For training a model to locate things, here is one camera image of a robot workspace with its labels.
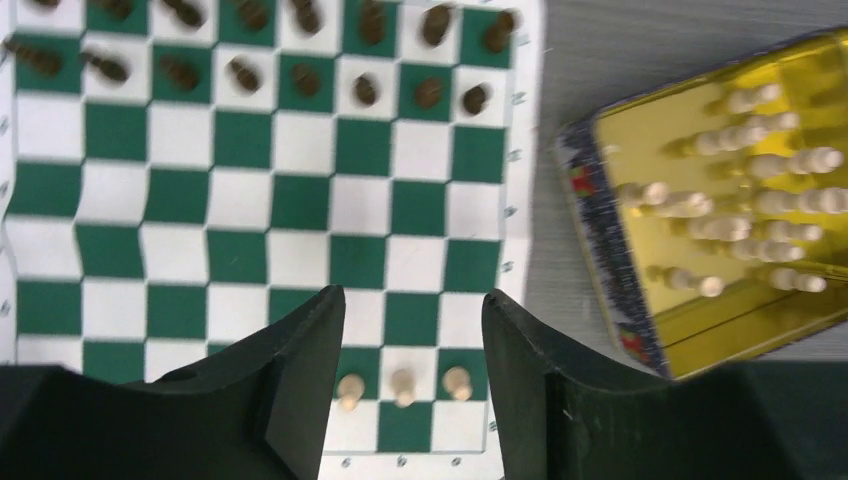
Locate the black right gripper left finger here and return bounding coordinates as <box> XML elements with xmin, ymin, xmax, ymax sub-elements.
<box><xmin>148</xmin><ymin>285</ymin><xmax>347</xmax><ymax>480</ymax></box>

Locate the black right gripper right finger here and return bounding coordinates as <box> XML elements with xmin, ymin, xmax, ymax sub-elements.
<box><xmin>481</xmin><ymin>288</ymin><xmax>670</xmax><ymax>480</ymax></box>

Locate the light wooden pawn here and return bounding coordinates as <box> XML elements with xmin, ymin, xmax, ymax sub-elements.
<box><xmin>336</xmin><ymin>373</ymin><xmax>365</xmax><ymax>412</ymax></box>
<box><xmin>390</xmin><ymin>369</ymin><xmax>417</xmax><ymax>408</ymax></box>
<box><xmin>442</xmin><ymin>366</ymin><xmax>473</xmax><ymax>402</ymax></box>

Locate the gold tin box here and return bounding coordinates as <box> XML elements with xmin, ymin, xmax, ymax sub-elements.
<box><xmin>555</xmin><ymin>26</ymin><xmax>847</xmax><ymax>379</ymax></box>

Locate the green white chess board mat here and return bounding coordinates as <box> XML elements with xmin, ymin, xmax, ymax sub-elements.
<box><xmin>1</xmin><ymin>1</ymin><xmax>546</xmax><ymax>479</ymax></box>

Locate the dark wooden chess piece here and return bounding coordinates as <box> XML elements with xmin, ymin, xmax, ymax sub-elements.
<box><xmin>358</xmin><ymin>0</ymin><xmax>386</xmax><ymax>46</ymax></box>
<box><xmin>290</xmin><ymin>0</ymin><xmax>322</xmax><ymax>35</ymax></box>
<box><xmin>93</xmin><ymin>0</ymin><xmax>134</xmax><ymax>21</ymax></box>
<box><xmin>482</xmin><ymin>10</ymin><xmax>516</xmax><ymax>54</ymax></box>
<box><xmin>32</xmin><ymin>0</ymin><xmax>61</xmax><ymax>10</ymax></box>
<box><xmin>163</xmin><ymin>0</ymin><xmax>205</xmax><ymax>30</ymax></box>
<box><xmin>234</xmin><ymin>0</ymin><xmax>269</xmax><ymax>32</ymax></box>
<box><xmin>420</xmin><ymin>4</ymin><xmax>452</xmax><ymax>48</ymax></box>

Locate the dark wooden pawn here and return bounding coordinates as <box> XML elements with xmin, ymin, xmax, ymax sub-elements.
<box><xmin>290</xmin><ymin>63</ymin><xmax>321</xmax><ymax>97</ymax></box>
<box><xmin>227</xmin><ymin>58</ymin><xmax>261</xmax><ymax>93</ymax></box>
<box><xmin>461</xmin><ymin>83</ymin><xmax>489</xmax><ymax>116</ymax></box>
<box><xmin>80</xmin><ymin>50</ymin><xmax>130</xmax><ymax>84</ymax></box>
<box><xmin>158</xmin><ymin>54</ymin><xmax>199</xmax><ymax>92</ymax></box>
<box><xmin>2</xmin><ymin>39</ymin><xmax>63</xmax><ymax>77</ymax></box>
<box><xmin>414</xmin><ymin>77</ymin><xmax>442</xmax><ymax>110</ymax></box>
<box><xmin>353</xmin><ymin>72</ymin><xmax>379</xmax><ymax>106</ymax></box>

